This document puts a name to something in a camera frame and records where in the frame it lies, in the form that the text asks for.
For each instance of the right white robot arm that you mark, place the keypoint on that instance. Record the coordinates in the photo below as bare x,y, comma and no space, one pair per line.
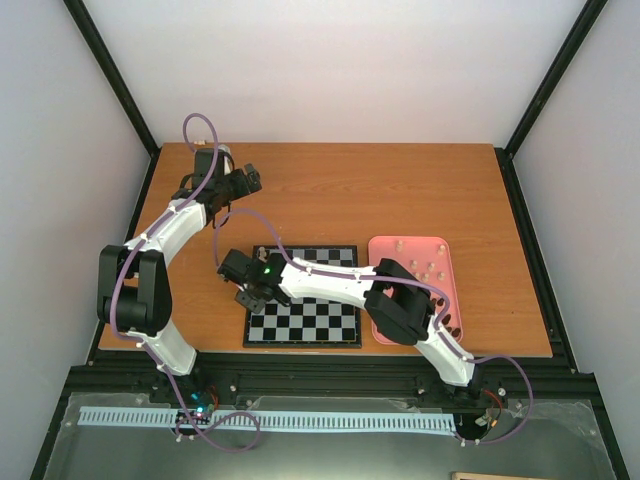
403,309

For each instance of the black aluminium frame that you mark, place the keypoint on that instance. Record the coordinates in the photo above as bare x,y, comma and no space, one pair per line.
554,378

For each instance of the right circuit board connector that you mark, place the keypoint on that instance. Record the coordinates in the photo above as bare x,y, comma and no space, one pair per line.
490,418

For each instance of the black and silver chessboard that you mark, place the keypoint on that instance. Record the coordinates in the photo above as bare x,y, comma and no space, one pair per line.
308,322

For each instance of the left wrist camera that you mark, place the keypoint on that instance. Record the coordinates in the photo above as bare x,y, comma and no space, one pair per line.
206,156

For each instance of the light blue slotted cable duct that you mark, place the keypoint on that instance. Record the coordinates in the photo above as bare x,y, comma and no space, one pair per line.
272,421

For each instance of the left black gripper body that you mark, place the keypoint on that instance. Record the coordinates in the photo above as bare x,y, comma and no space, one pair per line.
241,190

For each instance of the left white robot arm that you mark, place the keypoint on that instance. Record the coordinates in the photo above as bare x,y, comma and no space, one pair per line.
133,294

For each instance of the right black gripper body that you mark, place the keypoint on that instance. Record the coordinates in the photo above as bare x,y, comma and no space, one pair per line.
255,305

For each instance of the left green circuit board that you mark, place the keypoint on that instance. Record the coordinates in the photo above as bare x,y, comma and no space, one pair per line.
204,404

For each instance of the pink plastic tray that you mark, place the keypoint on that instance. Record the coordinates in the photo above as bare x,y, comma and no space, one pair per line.
423,250

